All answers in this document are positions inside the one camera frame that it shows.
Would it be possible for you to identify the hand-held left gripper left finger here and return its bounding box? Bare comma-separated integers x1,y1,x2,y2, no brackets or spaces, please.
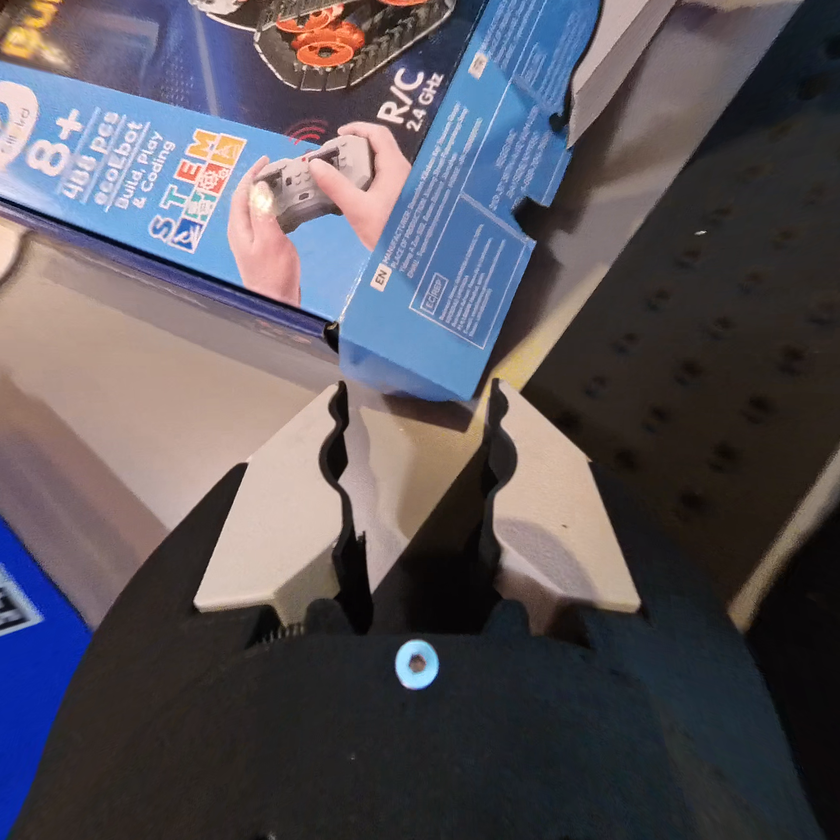
193,381,375,634

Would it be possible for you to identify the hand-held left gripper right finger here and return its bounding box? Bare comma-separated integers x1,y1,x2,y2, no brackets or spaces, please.
478,378,642,635

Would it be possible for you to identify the blue plastic bin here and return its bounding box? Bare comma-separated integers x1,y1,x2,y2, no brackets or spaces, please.
0,515,94,836

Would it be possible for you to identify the blue toy set box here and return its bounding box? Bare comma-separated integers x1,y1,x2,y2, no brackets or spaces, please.
0,0,678,403

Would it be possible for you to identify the black perforated mat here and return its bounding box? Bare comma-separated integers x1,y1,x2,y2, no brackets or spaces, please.
371,0,840,634

